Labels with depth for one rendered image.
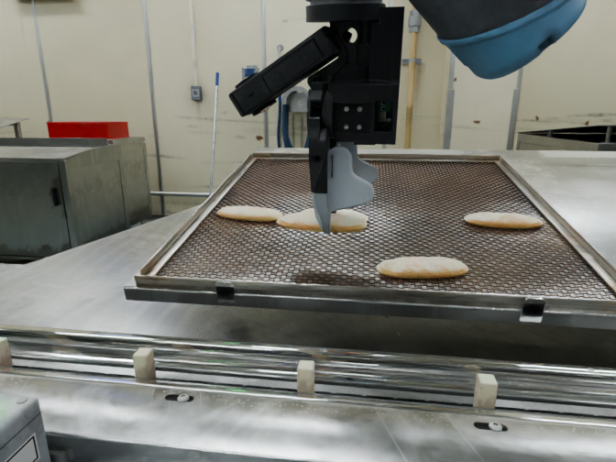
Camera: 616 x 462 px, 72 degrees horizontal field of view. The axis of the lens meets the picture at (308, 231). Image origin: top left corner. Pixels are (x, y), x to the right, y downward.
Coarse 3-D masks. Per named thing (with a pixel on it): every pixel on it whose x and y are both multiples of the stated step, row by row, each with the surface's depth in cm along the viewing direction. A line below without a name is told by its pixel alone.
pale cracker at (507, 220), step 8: (472, 216) 58; (480, 216) 57; (488, 216) 57; (496, 216) 57; (504, 216) 57; (512, 216) 57; (520, 216) 57; (528, 216) 57; (472, 224) 57; (480, 224) 56; (488, 224) 56; (496, 224) 56; (504, 224) 56; (512, 224) 56; (520, 224) 56; (528, 224) 56; (536, 224) 56
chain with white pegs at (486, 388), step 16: (0, 352) 38; (144, 352) 36; (32, 368) 39; (48, 368) 39; (144, 368) 36; (304, 368) 34; (224, 384) 36; (240, 384) 36; (304, 384) 34; (480, 384) 32; (496, 384) 32; (400, 400) 34; (416, 400) 34; (480, 400) 32; (592, 416) 32; (608, 416) 32
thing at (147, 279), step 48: (240, 192) 71; (288, 192) 70; (384, 192) 69; (432, 192) 69; (528, 192) 67; (192, 240) 55; (288, 240) 54; (336, 240) 54; (384, 240) 54; (432, 240) 53; (576, 240) 52; (192, 288) 44; (240, 288) 44; (288, 288) 43; (336, 288) 42; (384, 288) 41; (432, 288) 44; (480, 288) 43; (528, 288) 43
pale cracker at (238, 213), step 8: (224, 208) 62; (232, 208) 62; (240, 208) 62; (248, 208) 61; (256, 208) 62; (264, 208) 61; (224, 216) 61; (232, 216) 60; (240, 216) 60; (248, 216) 60; (256, 216) 60; (264, 216) 60; (272, 216) 60; (280, 216) 60
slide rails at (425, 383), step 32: (32, 352) 40; (64, 352) 40; (96, 352) 40; (128, 352) 40; (160, 384) 35; (192, 384) 35; (352, 384) 35; (384, 384) 35; (416, 384) 35; (448, 384) 35; (512, 384) 35; (544, 384) 35; (544, 416) 31; (576, 416) 31
